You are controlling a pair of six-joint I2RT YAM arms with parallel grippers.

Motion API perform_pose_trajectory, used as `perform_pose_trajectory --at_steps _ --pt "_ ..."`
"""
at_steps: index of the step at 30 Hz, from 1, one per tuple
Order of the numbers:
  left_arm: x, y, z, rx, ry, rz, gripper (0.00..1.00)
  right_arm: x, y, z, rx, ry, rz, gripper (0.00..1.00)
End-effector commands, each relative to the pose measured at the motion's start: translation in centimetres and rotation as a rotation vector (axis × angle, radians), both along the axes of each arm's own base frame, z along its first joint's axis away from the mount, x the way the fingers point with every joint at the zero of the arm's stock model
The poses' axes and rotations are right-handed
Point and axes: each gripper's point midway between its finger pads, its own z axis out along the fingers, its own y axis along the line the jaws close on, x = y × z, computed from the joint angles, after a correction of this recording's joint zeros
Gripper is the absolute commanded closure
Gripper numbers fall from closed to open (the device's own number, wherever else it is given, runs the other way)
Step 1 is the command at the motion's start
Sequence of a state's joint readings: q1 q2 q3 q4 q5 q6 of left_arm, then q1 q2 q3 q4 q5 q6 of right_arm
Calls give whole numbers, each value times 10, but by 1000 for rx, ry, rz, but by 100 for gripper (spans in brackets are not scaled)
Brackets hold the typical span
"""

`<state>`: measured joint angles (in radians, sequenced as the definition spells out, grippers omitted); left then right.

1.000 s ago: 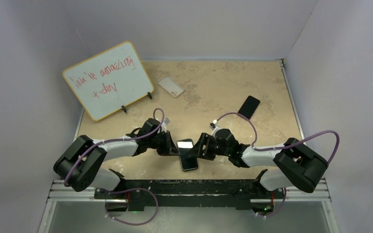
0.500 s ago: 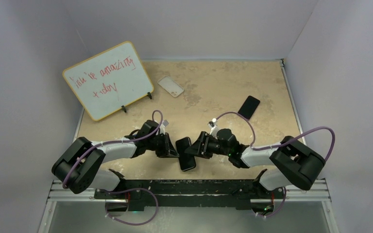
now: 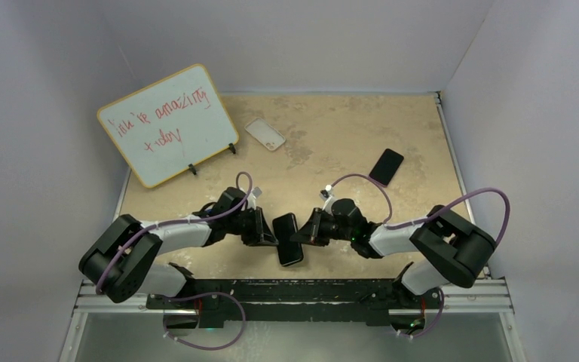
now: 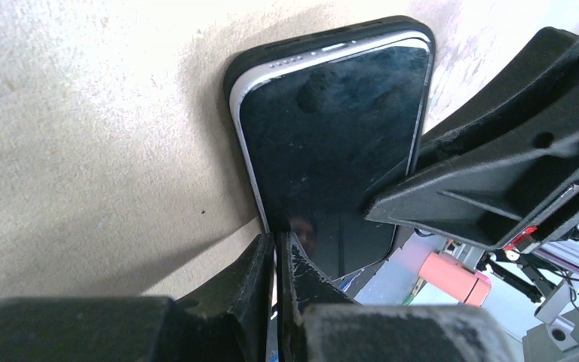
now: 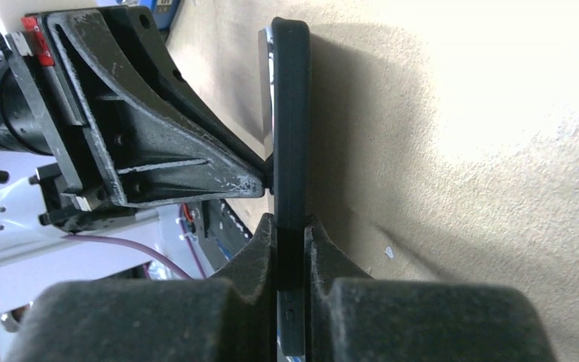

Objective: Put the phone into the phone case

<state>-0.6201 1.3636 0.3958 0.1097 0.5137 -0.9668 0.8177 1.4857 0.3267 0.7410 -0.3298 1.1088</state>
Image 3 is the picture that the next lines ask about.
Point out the black phone case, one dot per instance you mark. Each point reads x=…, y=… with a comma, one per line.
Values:
x=288, y=252

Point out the yellow framed whiteboard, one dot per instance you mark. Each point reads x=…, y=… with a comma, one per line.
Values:
x=169, y=126

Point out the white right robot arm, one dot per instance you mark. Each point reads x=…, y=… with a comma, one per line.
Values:
x=454, y=250

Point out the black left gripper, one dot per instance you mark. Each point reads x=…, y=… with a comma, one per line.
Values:
x=261, y=234

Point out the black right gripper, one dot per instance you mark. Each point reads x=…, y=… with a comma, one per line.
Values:
x=310, y=233

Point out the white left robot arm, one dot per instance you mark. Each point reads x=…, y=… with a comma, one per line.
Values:
x=121, y=262

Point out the clear phone case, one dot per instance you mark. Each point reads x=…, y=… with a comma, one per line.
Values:
x=265, y=134

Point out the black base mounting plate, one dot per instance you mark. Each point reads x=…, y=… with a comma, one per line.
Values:
x=376, y=302

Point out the black smartphone on table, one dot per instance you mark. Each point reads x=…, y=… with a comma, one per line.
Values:
x=386, y=167

